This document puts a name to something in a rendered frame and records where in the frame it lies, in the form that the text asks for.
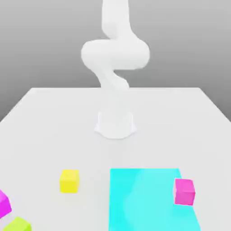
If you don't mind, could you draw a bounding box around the small yellow cube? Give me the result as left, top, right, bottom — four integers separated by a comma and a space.
60, 169, 80, 194

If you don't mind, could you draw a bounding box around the small pink cube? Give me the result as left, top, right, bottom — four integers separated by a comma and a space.
174, 178, 196, 206

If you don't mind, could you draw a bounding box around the small magenta cube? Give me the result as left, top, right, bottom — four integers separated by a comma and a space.
0, 189, 13, 219

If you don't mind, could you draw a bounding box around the small lime green cube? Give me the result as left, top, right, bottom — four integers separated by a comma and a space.
2, 216, 32, 231

